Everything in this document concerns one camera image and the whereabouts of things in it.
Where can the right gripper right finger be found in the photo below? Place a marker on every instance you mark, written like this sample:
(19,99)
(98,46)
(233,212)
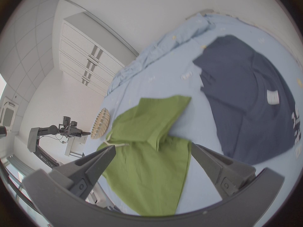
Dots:
(222,174)

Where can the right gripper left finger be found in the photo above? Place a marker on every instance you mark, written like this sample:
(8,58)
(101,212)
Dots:
(82,174)

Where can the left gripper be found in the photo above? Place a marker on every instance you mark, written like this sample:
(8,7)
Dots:
(74,132)

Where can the green shorts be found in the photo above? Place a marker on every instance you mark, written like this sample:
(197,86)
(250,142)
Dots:
(146,150)

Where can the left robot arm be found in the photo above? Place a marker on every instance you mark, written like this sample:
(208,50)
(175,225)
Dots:
(33,138)

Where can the round woven basket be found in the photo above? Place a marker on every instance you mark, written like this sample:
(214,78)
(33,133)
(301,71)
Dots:
(100,124)

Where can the dark blue garment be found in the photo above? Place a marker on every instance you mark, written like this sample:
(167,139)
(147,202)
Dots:
(243,98)

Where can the white small table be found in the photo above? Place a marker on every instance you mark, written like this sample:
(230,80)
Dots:
(69,148)

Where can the window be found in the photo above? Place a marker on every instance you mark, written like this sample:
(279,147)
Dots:
(20,181)

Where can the white curtain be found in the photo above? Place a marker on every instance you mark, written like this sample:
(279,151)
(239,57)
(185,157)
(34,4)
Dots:
(16,164)

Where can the white ceiling air conditioner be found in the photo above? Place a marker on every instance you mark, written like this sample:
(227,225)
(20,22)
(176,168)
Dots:
(8,113)

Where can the white wardrobe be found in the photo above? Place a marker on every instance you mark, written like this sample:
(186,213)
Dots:
(78,44)

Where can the pale blue quilt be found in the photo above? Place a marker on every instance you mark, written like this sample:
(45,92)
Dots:
(151,53)

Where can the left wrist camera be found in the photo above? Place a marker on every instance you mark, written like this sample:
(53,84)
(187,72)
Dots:
(74,124)

